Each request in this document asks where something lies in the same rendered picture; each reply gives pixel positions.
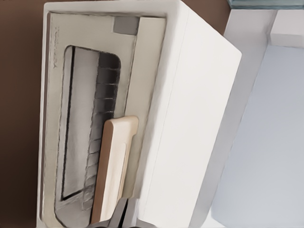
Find pale beige oven door handle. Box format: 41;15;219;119
90;115;140;225

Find white oven door with window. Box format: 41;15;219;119
38;11;167;228

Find white oven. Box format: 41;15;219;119
35;0;243;228

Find pale blue-green tray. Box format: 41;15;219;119
227;0;304;10

